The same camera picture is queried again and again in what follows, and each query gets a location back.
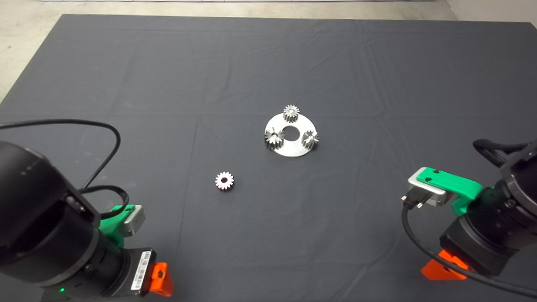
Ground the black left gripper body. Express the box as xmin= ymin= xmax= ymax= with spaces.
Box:
xmin=110 ymin=247 xmax=158 ymax=299

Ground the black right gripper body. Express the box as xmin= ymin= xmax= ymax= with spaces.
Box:
xmin=439 ymin=220 xmax=521 ymax=276

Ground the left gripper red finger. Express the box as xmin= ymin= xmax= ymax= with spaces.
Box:
xmin=146 ymin=262 xmax=174 ymax=297

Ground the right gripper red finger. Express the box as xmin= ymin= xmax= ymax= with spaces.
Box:
xmin=421 ymin=250 xmax=469 ymax=281

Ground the larger steel gear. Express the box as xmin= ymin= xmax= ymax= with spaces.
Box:
xmin=264 ymin=129 xmax=285 ymax=150

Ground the dark grey table cloth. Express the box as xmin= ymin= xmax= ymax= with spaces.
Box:
xmin=0 ymin=14 xmax=537 ymax=302

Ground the round metal plate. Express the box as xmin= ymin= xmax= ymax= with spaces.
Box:
xmin=265 ymin=112 xmax=318 ymax=158

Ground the black right camera cable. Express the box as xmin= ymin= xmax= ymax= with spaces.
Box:
xmin=401 ymin=187 xmax=537 ymax=299

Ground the black camera cable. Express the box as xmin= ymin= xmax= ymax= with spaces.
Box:
xmin=401 ymin=187 xmax=537 ymax=299
xmin=0 ymin=119 xmax=130 ymax=219

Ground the green right camera mount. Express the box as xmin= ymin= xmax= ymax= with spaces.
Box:
xmin=417 ymin=167 xmax=484 ymax=216

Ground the silver right camera box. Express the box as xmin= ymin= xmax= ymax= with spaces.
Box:
xmin=408 ymin=174 xmax=447 ymax=207

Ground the black left camera cable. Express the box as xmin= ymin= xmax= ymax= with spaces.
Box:
xmin=0 ymin=119 xmax=130 ymax=219

